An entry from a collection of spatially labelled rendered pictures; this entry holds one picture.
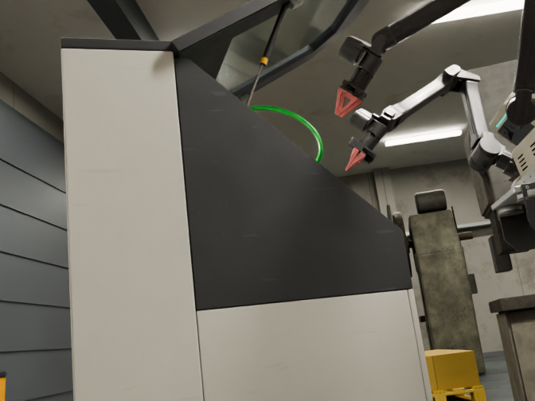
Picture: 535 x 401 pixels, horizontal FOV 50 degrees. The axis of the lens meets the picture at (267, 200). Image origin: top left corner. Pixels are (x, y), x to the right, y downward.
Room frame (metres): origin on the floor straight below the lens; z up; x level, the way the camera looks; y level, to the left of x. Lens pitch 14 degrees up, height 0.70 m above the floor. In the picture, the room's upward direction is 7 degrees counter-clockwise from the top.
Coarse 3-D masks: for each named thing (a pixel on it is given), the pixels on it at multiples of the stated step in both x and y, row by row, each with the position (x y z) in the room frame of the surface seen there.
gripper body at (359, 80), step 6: (354, 72) 1.58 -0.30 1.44; (360, 72) 1.57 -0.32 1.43; (354, 78) 1.58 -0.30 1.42; (360, 78) 1.57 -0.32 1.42; (366, 78) 1.57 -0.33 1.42; (372, 78) 1.59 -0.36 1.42; (354, 84) 1.58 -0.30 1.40; (360, 84) 1.58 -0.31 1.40; (366, 84) 1.59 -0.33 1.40; (354, 90) 1.56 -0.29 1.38; (360, 90) 1.56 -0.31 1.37
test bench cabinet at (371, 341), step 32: (224, 320) 1.39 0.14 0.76; (256, 320) 1.42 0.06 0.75; (288, 320) 1.44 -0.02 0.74; (320, 320) 1.47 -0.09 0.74; (352, 320) 1.49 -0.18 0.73; (384, 320) 1.52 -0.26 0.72; (416, 320) 1.54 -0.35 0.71; (224, 352) 1.39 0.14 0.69; (256, 352) 1.41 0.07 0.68; (288, 352) 1.44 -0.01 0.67; (320, 352) 1.46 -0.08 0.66; (352, 352) 1.49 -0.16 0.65; (384, 352) 1.51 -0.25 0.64; (416, 352) 1.54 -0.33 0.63; (224, 384) 1.39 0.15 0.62; (256, 384) 1.41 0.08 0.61; (288, 384) 1.43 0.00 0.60; (320, 384) 1.46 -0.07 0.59; (352, 384) 1.48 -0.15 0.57; (384, 384) 1.51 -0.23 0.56; (416, 384) 1.53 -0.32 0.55
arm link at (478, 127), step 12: (468, 72) 2.04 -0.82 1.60; (456, 84) 2.10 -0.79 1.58; (468, 84) 2.02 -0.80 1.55; (468, 96) 2.00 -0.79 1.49; (468, 108) 1.99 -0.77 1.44; (480, 108) 1.98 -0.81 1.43; (468, 120) 1.99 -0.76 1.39; (480, 120) 1.96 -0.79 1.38; (480, 132) 1.93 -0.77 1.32; (480, 144) 1.87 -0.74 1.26; (492, 144) 1.87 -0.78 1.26; (492, 156) 1.87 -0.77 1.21; (480, 168) 1.93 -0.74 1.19
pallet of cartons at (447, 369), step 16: (432, 352) 5.61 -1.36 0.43; (448, 352) 5.27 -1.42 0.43; (464, 352) 5.15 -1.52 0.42; (432, 368) 5.15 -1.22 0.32; (448, 368) 5.15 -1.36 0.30; (464, 368) 5.15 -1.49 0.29; (432, 384) 5.14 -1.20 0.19; (448, 384) 5.15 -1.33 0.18; (464, 384) 5.15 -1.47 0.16; (480, 384) 5.15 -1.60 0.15; (464, 400) 5.40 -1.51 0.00; (480, 400) 5.12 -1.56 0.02
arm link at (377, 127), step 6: (372, 120) 1.89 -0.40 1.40; (366, 126) 1.88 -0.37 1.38; (372, 126) 1.87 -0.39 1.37; (378, 126) 1.86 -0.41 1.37; (384, 126) 1.87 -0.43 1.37; (366, 132) 1.89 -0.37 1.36; (372, 132) 1.86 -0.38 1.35; (378, 132) 1.86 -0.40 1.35; (384, 132) 1.88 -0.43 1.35; (378, 138) 1.88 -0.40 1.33
